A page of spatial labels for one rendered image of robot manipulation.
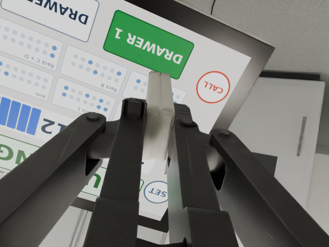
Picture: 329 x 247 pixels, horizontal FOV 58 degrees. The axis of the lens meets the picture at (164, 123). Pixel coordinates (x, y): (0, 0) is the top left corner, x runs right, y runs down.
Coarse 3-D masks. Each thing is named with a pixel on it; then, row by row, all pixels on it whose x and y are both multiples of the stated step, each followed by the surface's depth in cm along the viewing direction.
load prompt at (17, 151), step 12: (0, 144) 38; (12, 144) 38; (24, 144) 38; (0, 156) 39; (12, 156) 39; (24, 156) 39; (12, 168) 39; (96, 180) 41; (144, 180) 41; (84, 192) 42; (96, 192) 42
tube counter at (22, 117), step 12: (0, 96) 35; (0, 108) 36; (12, 108) 36; (24, 108) 36; (36, 108) 36; (0, 120) 36; (12, 120) 36; (24, 120) 36; (36, 120) 36; (48, 120) 37; (60, 120) 37; (72, 120) 37; (24, 132) 37; (36, 132) 37; (48, 132) 37
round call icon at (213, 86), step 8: (208, 72) 35; (216, 72) 35; (224, 72) 35; (200, 80) 35; (208, 80) 35; (216, 80) 35; (224, 80) 35; (232, 80) 35; (200, 88) 35; (208, 88) 36; (216, 88) 36; (224, 88) 36; (232, 88) 36; (192, 96) 36; (200, 96) 36; (208, 96) 36; (216, 96) 36; (224, 96) 36; (208, 104) 36; (216, 104) 36
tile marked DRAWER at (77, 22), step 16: (0, 0) 30; (16, 0) 30; (32, 0) 30; (48, 0) 31; (64, 0) 31; (80, 0) 31; (96, 0) 31; (32, 16) 31; (48, 16) 31; (64, 16) 31; (80, 16) 31; (96, 16) 31; (64, 32) 32; (80, 32) 32
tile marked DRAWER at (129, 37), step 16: (112, 16) 31; (128, 16) 32; (112, 32) 32; (128, 32) 32; (144, 32) 32; (160, 32) 32; (112, 48) 33; (128, 48) 33; (144, 48) 33; (160, 48) 33; (176, 48) 33; (192, 48) 33; (144, 64) 34; (160, 64) 34; (176, 64) 34; (176, 80) 35
